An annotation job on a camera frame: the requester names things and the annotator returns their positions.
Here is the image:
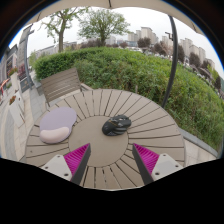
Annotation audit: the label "lilac mouse pad with wrist rest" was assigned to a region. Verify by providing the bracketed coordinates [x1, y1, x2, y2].
[38, 106, 78, 145]

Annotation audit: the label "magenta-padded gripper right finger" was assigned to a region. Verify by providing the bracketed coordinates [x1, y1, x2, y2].
[131, 143, 184, 186]

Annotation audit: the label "white planter box with flowers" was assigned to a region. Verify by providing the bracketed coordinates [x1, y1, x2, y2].
[8, 94, 26, 128]

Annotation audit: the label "dark curved umbrella pole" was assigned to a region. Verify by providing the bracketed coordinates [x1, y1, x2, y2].
[161, 14, 179, 109]

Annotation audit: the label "tall grey sign pillar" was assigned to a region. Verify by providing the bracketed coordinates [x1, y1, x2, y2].
[16, 24, 36, 93]

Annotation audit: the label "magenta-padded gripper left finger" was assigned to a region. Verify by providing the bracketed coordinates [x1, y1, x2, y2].
[40, 142, 92, 186]

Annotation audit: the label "brown slatted outdoor chair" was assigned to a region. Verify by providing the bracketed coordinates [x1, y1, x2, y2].
[39, 67, 93, 108]

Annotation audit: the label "round-crowned green tree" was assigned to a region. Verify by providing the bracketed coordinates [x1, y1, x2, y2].
[78, 8, 131, 46]

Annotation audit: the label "black computer mouse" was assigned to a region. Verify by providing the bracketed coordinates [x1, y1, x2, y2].
[101, 114, 132, 137]

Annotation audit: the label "distant apartment buildings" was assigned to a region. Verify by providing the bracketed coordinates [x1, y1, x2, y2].
[128, 26, 216, 69]

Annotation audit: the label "thin-trunked leaning tree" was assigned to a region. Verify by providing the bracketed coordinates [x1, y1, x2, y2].
[41, 7, 91, 54]

